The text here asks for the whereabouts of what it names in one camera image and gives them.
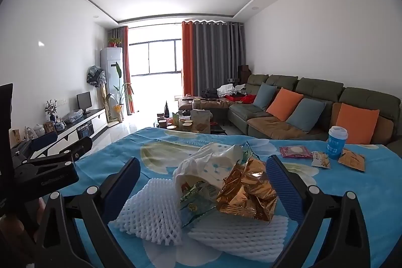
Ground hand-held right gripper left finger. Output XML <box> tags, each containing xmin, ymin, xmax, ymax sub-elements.
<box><xmin>34</xmin><ymin>157</ymin><xmax>141</xmax><ymax>268</ymax></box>

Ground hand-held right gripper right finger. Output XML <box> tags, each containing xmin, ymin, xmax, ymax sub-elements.
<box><xmin>265</xmin><ymin>155</ymin><xmax>372</xmax><ymax>268</ymax></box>

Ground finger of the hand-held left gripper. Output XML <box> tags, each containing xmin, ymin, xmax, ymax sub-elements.
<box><xmin>29</xmin><ymin>131</ymin><xmax>59</xmax><ymax>159</ymax></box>
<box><xmin>31</xmin><ymin>136</ymin><xmax>94</xmax><ymax>166</ymax></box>

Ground white foam fruit net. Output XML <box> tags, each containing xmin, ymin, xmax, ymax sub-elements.
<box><xmin>108</xmin><ymin>178</ymin><xmax>189</xmax><ymax>247</ymax></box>
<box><xmin>187</xmin><ymin>215</ymin><xmax>289</xmax><ymax>264</ymax></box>

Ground gold foil wrapper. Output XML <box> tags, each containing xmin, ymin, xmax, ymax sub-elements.
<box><xmin>216</xmin><ymin>158</ymin><xmax>278</xmax><ymax>222</ymax></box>

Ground green snack wrapper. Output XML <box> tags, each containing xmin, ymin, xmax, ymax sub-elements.
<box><xmin>240</xmin><ymin>142</ymin><xmax>255</xmax><ymax>162</ymax></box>
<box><xmin>179</xmin><ymin>181</ymin><xmax>220</xmax><ymax>228</ymax></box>

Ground white plastic bag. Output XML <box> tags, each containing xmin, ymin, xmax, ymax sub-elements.
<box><xmin>198</xmin><ymin>142</ymin><xmax>244</xmax><ymax>168</ymax></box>

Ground crushed white paper cup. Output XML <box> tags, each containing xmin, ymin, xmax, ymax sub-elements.
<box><xmin>173</xmin><ymin>158</ymin><xmax>234</xmax><ymax>196</ymax></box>

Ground person's left hand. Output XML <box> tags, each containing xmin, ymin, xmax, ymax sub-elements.
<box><xmin>0</xmin><ymin>197</ymin><xmax>47</xmax><ymax>246</ymax></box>

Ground decorative plant in vase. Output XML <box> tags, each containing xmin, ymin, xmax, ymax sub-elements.
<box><xmin>44</xmin><ymin>99</ymin><xmax>58</xmax><ymax>124</ymax></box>

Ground pink packet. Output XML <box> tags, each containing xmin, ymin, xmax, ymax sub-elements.
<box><xmin>279</xmin><ymin>145</ymin><xmax>313</xmax><ymax>159</ymax></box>

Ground clear plastic bag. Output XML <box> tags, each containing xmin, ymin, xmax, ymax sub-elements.
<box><xmin>63</xmin><ymin>109</ymin><xmax>84</xmax><ymax>123</ymax></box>

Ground white TV cabinet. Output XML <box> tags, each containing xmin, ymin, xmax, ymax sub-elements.
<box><xmin>11</xmin><ymin>108</ymin><xmax>107</xmax><ymax>155</ymax></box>

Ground small white wrapper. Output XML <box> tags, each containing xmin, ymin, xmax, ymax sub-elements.
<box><xmin>312</xmin><ymin>151</ymin><xmax>331</xmax><ymax>168</ymax></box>

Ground black monitor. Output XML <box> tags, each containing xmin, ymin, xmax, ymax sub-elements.
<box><xmin>76</xmin><ymin>91</ymin><xmax>92</xmax><ymax>115</ymax></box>

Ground tall green potted plant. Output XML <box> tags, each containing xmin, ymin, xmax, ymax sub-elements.
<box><xmin>107</xmin><ymin>62</ymin><xmax>134</xmax><ymax>122</ymax></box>

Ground blue printed blanket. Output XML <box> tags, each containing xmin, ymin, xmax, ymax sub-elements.
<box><xmin>52</xmin><ymin>127</ymin><xmax>402</xmax><ymax>268</ymax></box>

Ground blue paper cup white lid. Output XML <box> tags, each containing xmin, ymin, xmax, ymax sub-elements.
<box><xmin>327</xmin><ymin>126</ymin><xmax>348</xmax><ymax>160</ymax></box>

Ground blue pillow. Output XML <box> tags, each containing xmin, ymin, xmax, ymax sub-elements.
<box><xmin>253</xmin><ymin>82</ymin><xmax>277</xmax><ymax>111</ymax></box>
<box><xmin>286</xmin><ymin>97</ymin><xmax>327</xmax><ymax>133</ymax></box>

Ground orange packet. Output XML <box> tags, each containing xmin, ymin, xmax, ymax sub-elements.
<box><xmin>338</xmin><ymin>149</ymin><xmax>366</xmax><ymax>173</ymax></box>

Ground covered standing fan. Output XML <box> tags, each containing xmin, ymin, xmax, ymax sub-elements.
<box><xmin>85</xmin><ymin>65</ymin><xmax>106</xmax><ymax>108</ymax></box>

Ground orange pillow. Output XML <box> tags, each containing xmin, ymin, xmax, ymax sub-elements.
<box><xmin>335</xmin><ymin>103</ymin><xmax>380</xmax><ymax>144</ymax></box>
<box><xmin>266</xmin><ymin>88</ymin><xmax>304</xmax><ymax>122</ymax></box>

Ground group of jars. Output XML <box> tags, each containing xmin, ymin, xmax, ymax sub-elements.
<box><xmin>156</xmin><ymin>101</ymin><xmax>193</xmax><ymax>132</ymax></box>

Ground white floor air conditioner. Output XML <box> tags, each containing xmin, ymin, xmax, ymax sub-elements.
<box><xmin>100</xmin><ymin>47</ymin><xmax>123</xmax><ymax>121</ymax></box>

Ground coffee table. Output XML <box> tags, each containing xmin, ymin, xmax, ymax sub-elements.
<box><xmin>154</xmin><ymin>101</ymin><xmax>227</xmax><ymax>134</ymax></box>

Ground red cloth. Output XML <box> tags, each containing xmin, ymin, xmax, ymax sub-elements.
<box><xmin>226</xmin><ymin>94</ymin><xmax>256</xmax><ymax>104</ymax></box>

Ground orange and grey curtain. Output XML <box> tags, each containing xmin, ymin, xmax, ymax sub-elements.
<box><xmin>181</xmin><ymin>20</ymin><xmax>245</xmax><ymax>96</ymax></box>
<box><xmin>110</xmin><ymin>26</ymin><xmax>135</xmax><ymax>115</ymax></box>

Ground beige snack bag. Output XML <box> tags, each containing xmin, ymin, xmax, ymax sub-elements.
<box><xmin>190</xmin><ymin>109</ymin><xmax>212</xmax><ymax>133</ymax></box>

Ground green sofa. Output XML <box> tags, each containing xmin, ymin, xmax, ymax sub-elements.
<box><xmin>178</xmin><ymin>73</ymin><xmax>399</xmax><ymax>146</ymax></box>

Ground white clothes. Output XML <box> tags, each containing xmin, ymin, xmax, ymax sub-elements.
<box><xmin>218</xmin><ymin>83</ymin><xmax>247</xmax><ymax>97</ymax></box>

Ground brown box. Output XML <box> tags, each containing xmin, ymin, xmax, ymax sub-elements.
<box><xmin>238</xmin><ymin>65</ymin><xmax>252</xmax><ymax>83</ymax></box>

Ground window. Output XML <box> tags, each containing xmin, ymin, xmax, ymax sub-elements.
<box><xmin>129</xmin><ymin>40</ymin><xmax>183</xmax><ymax>77</ymax></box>

